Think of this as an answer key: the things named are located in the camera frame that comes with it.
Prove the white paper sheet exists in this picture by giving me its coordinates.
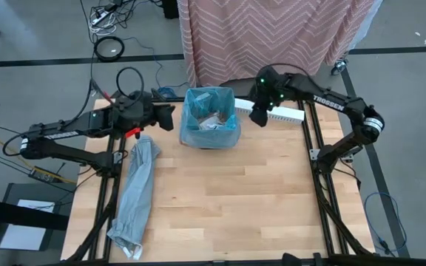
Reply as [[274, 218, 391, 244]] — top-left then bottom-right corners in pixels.
[[0, 199, 56, 252]]

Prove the blue plastic trash bag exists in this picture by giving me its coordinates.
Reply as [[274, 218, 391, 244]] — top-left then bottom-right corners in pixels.
[[178, 86, 243, 150]]

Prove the yellow floor cable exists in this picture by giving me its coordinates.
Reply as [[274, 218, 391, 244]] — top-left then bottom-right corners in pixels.
[[0, 134, 78, 185]]

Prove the blue floor cable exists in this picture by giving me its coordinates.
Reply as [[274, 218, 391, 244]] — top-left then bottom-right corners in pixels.
[[363, 191, 408, 256]]

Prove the pink chevron blanket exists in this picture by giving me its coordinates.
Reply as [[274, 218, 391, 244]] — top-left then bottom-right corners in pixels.
[[176, 0, 385, 89]]

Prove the dark grey floor mat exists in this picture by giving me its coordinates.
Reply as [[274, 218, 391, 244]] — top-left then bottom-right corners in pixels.
[[0, 183, 77, 266]]

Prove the white cable coil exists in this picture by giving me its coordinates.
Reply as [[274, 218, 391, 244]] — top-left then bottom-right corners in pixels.
[[88, 20, 118, 37]]

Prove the grey plastic trash bag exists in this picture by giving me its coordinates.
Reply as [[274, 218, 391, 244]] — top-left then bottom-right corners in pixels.
[[106, 134, 162, 261]]

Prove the dark bench bar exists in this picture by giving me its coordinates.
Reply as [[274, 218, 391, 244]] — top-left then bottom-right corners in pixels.
[[0, 195, 70, 233]]

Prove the thin blue cable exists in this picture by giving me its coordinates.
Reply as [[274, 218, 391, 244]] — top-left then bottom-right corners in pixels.
[[152, 55, 190, 100]]

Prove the black cable tangle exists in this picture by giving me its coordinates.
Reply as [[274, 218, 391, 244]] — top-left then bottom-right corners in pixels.
[[79, 0, 162, 25]]

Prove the black ring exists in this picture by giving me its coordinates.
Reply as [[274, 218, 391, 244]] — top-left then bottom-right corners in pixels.
[[93, 35, 126, 63]]

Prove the black power box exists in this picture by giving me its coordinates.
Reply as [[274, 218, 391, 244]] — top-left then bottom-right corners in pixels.
[[27, 166, 61, 185]]

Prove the white paper towel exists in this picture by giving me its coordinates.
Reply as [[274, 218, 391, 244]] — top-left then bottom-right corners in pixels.
[[199, 112, 232, 131]]

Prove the caster wheel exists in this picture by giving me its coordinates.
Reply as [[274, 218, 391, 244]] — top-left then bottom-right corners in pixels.
[[330, 58, 348, 77]]

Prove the white slotted cable duct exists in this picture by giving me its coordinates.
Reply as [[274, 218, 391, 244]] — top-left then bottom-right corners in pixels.
[[234, 97, 306, 125]]

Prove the white power strip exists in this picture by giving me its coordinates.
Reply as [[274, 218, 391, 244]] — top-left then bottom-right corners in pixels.
[[90, 10, 111, 27]]

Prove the black aluminium frame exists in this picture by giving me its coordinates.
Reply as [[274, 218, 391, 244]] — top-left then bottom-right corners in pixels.
[[64, 95, 377, 266]]

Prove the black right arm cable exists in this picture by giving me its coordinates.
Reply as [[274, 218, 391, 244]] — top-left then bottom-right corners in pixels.
[[259, 63, 312, 84]]

